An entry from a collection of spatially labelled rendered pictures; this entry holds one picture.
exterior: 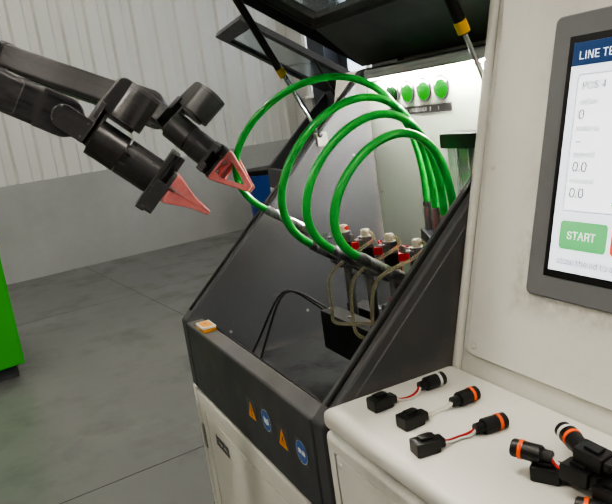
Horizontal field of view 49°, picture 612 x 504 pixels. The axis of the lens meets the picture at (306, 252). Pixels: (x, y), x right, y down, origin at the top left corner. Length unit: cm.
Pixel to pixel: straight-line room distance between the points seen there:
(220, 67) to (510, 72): 755
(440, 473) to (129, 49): 751
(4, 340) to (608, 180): 402
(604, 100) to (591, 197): 11
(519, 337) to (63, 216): 702
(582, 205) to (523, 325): 18
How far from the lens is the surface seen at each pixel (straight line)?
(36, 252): 771
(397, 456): 81
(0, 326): 449
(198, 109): 135
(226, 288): 156
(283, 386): 111
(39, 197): 767
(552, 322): 89
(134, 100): 104
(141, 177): 103
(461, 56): 136
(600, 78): 87
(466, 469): 78
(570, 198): 87
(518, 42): 98
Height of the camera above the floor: 138
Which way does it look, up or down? 12 degrees down
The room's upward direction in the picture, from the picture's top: 8 degrees counter-clockwise
